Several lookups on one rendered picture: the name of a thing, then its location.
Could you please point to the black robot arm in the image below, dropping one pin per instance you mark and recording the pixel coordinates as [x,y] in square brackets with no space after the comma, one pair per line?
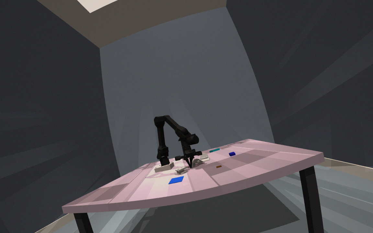
[184,136]

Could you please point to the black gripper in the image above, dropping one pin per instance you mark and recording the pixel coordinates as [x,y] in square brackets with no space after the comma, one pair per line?
[186,159]

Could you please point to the blue flat rectangular plate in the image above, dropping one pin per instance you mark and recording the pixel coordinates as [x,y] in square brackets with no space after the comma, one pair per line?
[176,180]

